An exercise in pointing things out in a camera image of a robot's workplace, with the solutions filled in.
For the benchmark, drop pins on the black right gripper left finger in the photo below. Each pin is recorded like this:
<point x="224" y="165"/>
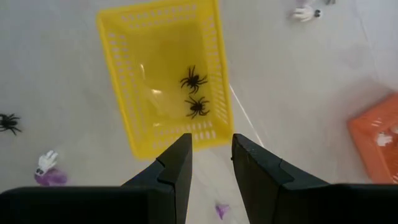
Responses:
<point x="168" y="193"/>

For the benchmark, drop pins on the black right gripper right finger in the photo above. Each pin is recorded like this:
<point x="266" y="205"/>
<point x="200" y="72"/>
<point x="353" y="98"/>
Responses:
<point x="264" y="193"/>

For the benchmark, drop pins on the purple plastic toy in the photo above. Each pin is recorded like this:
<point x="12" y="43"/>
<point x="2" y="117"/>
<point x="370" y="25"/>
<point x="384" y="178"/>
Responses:
<point x="53" y="178"/>
<point x="222" y="210"/>

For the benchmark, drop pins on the black plastic spider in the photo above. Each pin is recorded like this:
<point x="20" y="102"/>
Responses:
<point x="8" y="122"/>
<point x="193" y="80"/>
<point x="197" y="107"/>

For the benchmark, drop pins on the white plastic skeleton toy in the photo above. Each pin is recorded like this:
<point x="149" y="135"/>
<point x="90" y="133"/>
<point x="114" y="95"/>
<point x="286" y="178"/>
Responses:
<point x="303" y="14"/>
<point x="46" y="161"/>
<point x="384" y="139"/>

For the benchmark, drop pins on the yellow plastic basket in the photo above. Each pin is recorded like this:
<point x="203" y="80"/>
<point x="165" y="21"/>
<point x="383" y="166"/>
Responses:
<point x="161" y="46"/>

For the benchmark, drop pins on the orange plastic basket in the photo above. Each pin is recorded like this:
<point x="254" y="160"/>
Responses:
<point x="363" y="149"/>

